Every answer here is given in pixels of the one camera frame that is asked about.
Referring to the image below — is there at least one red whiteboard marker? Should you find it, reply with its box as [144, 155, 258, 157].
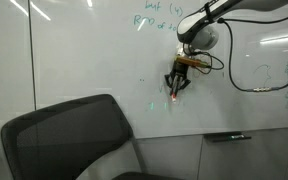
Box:
[169, 84, 179, 102]

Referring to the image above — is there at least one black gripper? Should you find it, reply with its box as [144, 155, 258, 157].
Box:
[164, 61, 192, 98]

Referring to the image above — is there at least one green whiteboard marker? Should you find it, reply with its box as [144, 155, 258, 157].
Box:
[226, 133, 246, 140]

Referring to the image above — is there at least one whiteboard panel with green writing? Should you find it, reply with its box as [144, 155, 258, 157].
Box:
[30, 0, 288, 140]

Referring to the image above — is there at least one black marker tray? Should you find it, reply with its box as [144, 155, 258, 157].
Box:
[203, 131, 253, 144]

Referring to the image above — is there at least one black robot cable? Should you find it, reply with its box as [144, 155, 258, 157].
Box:
[183, 7, 288, 93]

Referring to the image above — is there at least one black mesh office chair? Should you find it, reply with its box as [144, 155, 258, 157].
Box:
[0, 93, 185, 180]

